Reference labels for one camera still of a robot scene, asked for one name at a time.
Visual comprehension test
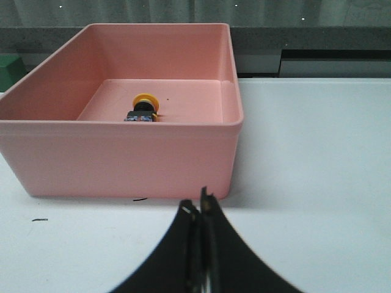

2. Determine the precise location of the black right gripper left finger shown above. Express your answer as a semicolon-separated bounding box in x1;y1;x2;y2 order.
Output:
112;200;202;292

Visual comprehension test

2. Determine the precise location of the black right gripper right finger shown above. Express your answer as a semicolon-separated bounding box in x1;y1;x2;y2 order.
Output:
200;187;300;292

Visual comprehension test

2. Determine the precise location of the yellow mushroom push button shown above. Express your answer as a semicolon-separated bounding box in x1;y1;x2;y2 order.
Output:
124;93;159;122

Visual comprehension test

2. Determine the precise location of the pink plastic bin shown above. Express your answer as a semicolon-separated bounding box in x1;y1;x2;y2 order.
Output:
1;23;244;198

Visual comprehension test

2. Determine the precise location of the dark grey counter ledge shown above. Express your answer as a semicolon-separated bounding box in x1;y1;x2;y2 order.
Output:
1;26;390;78

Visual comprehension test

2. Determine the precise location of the green cube block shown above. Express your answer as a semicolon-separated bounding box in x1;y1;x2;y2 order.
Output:
0;54;27;92

